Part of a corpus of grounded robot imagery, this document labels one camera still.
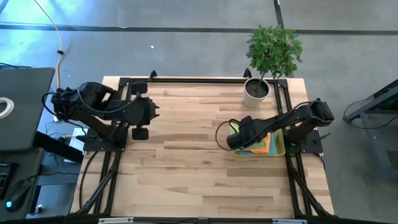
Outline grey laptop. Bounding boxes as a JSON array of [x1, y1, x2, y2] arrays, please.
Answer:
[[0, 67, 56, 152]]

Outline orange microfiber towel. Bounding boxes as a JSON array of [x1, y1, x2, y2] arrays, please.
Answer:
[[250, 132, 271, 156]]

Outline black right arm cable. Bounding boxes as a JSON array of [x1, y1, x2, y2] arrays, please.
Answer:
[[215, 101, 315, 152]]

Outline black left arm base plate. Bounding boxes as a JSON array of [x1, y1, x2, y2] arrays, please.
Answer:
[[82, 127, 128, 153]]

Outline translucent yellow plastic tray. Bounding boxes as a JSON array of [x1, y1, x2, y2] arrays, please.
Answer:
[[228, 120, 286, 157]]

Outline black computer mouse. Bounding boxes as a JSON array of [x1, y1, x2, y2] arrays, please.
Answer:
[[5, 179, 32, 213]]

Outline black cable beside frame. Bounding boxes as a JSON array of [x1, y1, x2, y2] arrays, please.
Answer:
[[78, 151, 100, 213]]

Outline black keyboard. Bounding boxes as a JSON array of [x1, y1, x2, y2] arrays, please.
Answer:
[[0, 163, 12, 200]]

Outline dark metal cart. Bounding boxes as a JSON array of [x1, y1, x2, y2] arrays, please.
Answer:
[[343, 78, 398, 184]]

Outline black aluminium table frame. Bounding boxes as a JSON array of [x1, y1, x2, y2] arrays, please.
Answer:
[[70, 68, 335, 224]]

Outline teal microfiber towel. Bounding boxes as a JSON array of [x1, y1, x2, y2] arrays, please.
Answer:
[[238, 133, 278, 156]]

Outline white tape roll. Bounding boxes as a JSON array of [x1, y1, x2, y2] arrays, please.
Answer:
[[0, 96, 15, 120]]

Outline black desk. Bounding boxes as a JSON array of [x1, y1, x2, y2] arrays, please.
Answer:
[[0, 130, 85, 220]]

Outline black cable by cart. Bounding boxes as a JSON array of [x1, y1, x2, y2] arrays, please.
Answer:
[[342, 96, 398, 130]]

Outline yellow cable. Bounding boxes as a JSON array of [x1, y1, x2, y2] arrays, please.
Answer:
[[33, 0, 65, 91]]

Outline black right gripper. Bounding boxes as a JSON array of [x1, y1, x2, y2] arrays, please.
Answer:
[[226, 115, 261, 151]]

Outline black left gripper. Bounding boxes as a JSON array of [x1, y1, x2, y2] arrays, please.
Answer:
[[124, 81, 160, 141]]

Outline silver metal bracket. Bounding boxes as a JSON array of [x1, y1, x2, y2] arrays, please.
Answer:
[[98, 217, 135, 224], [272, 218, 308, 224]]

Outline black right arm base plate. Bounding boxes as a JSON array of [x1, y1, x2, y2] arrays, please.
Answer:
[[277, 128, 331, 156]]

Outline green leafy plant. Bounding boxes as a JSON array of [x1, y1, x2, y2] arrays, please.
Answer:
[[246, 24, 303, 90]]

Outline black floor cable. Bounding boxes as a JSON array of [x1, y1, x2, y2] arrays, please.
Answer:
[[45, 118, 91, 139]]

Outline white plant pot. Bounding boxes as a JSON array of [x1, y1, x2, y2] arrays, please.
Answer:
[[243, 77, 271, 109]]

